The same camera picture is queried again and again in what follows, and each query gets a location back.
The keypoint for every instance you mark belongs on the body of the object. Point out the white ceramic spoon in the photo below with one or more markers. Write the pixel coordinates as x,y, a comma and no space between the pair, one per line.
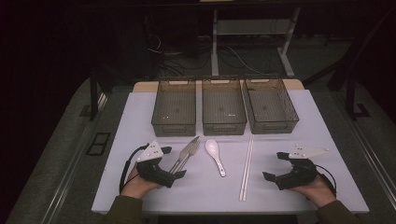
212,147

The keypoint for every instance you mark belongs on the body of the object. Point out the smoky transparent plastic bin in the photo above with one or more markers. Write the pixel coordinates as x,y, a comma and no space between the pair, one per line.
222,105
267,105
174,107

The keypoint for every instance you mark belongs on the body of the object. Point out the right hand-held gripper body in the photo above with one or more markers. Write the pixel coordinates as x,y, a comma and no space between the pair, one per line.
299,175

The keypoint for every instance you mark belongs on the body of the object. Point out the person's left hand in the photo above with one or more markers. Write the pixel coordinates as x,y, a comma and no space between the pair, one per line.
137,186

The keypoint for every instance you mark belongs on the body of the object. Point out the metal table knife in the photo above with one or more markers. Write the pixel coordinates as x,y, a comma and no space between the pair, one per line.
187,150

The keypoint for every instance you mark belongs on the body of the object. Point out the metal fork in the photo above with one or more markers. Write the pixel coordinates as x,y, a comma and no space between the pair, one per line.
193,150

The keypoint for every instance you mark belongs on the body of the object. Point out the person's right hand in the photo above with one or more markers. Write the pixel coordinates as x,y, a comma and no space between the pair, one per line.
319,191

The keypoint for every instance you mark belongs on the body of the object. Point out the metal floor rail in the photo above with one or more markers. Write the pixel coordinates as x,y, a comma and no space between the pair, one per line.
67,183
373,161

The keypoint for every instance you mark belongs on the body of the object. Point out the white metal desk frame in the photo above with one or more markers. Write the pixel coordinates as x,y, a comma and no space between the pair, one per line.
249,27

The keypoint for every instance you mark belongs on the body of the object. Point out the black metal stand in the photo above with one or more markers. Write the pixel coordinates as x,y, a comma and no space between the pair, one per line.
350,99

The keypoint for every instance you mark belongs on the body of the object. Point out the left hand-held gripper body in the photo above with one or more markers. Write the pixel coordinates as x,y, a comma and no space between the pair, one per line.
152,152

